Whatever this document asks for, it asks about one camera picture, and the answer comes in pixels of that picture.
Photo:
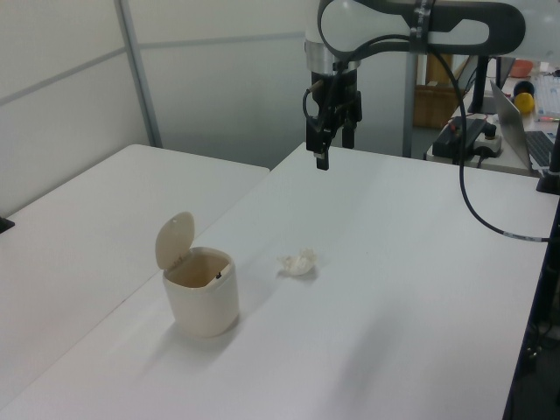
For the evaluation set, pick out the white keyboard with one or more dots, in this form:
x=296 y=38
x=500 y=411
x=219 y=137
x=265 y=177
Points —
x=549 y=98

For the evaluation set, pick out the yellow ball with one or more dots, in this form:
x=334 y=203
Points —
x=524 y=104

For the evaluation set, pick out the grey partition post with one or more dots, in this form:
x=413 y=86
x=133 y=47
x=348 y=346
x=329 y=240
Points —
x=140 y=74

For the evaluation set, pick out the grey metal column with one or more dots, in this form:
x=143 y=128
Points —
x=413 y=100

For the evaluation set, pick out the white emergency stop button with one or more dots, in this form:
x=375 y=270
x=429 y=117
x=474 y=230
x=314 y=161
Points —
x=490 y=142

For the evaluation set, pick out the wooden box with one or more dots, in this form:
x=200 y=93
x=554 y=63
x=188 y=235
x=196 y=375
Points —
x=433 y=107

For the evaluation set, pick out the black power box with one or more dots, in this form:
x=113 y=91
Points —
x=450 y=137

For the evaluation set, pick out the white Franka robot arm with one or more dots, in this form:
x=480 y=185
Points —
x=442 y=17

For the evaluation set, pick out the black monitor stand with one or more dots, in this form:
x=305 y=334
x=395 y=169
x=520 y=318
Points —
x=481 y=87

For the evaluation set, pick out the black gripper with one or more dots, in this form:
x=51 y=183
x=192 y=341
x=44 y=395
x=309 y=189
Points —
x=345 y=85

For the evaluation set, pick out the small cream bin with lid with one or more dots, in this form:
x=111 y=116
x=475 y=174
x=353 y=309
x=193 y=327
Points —
x=203 y=306

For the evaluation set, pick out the orange bowl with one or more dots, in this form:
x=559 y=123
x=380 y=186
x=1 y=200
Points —
x=521 y=67

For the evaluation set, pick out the dark blue cup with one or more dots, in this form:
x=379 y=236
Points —
x=525 y=86

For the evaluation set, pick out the black pole with clamp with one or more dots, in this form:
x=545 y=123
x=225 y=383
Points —
x=555 y=166

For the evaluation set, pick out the silver laptop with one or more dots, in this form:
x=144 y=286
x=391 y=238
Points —
x=509 y=118

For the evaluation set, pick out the black metal frame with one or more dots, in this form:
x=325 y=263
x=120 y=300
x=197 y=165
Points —
x=542 y=332

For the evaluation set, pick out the white paper trash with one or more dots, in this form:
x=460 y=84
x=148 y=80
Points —
x=299 y=264

